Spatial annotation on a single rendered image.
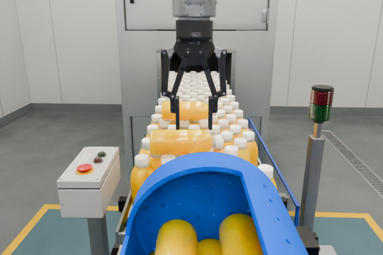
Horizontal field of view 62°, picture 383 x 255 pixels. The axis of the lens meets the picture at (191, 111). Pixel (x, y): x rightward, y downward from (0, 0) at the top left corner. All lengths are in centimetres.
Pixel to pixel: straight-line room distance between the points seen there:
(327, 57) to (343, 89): 56
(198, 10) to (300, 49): 427
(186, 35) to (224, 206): 33
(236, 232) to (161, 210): 16
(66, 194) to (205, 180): 36
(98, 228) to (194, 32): 59
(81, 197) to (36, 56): 462
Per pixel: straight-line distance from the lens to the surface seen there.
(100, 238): 97
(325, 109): 101
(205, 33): 64
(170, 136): 85
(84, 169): 81
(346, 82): 517
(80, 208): 82
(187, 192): 59
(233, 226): 54
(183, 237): 53
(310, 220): 119
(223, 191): 59
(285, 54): 482
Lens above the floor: 146
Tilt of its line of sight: 17 degrees down
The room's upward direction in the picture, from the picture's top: straight up
